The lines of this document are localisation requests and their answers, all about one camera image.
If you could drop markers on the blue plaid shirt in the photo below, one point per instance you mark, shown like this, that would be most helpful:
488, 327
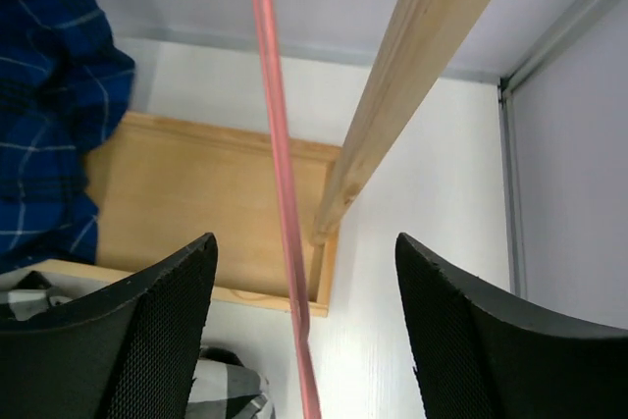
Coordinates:
65, 87

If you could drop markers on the pink wire hanger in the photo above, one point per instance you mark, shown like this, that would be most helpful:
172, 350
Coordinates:
271, 68

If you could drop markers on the black white checkered shirt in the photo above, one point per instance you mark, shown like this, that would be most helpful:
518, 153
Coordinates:
222, 387

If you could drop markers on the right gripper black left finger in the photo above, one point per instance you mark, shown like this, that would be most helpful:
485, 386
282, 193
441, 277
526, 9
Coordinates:
128, 350

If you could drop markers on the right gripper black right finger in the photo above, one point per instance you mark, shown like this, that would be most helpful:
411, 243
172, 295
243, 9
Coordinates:
482, 352

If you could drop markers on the wooden clothes rack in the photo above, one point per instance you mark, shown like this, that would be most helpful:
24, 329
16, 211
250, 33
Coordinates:
161, 182

